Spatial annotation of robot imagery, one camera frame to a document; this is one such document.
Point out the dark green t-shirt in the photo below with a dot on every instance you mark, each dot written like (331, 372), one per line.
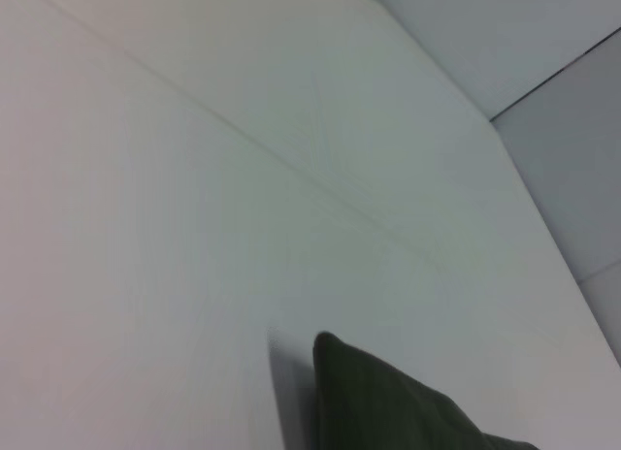
(378, 401)

